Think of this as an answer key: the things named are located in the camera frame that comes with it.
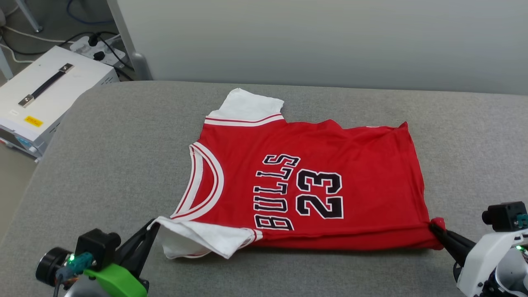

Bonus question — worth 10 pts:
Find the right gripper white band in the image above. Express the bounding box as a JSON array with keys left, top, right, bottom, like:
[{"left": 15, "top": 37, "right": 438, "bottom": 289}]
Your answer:
[{"left": 430, "top": 223, "right": 528, "bottom": 297}]

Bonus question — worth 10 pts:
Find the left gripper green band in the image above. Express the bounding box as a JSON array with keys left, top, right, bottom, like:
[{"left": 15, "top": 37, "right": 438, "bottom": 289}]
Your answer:
[{"left": 84, "top": 221, "right": 161, "bottom": 297}]

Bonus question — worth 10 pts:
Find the red white basketball jersey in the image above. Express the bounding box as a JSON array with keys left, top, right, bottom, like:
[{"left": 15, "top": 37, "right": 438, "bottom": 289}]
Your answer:
[{"left": 151, "top": 87, "right": 447, "bottom": 260}]

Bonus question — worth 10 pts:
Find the white power strip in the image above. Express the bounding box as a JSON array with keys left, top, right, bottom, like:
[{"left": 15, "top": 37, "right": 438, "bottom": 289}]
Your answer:
[{"left": 69, "top": 35, "right": 127, "bottom": 69}]

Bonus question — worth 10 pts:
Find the grey metal leg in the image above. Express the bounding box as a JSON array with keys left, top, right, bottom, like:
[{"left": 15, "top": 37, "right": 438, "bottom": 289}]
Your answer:
[{"left": 14, "top": 0, "right": 44, "bottom": 33}]

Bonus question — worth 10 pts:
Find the teal left camera connector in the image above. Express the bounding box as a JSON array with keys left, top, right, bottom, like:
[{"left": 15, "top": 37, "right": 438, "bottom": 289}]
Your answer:
[{"left": 56, "top": 252, "right": 95, "bottom": 285}]

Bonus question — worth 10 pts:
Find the white box with black handle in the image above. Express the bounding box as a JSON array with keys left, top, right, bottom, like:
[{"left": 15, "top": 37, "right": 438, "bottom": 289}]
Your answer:
[{"left": 0, "top": 45, "right": 120, "bottom": 159}]

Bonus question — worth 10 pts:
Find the blue floor cable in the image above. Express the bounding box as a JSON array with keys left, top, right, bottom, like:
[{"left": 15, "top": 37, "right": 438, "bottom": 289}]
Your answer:
[{"left": 66, "top": 0, "right": 115, "bottom": 26}]

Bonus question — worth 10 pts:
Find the white floor cable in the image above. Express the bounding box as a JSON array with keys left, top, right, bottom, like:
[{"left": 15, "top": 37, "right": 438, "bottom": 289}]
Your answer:
[{"left": 0, "top": 26, "right": 75, "bottom": 45}]

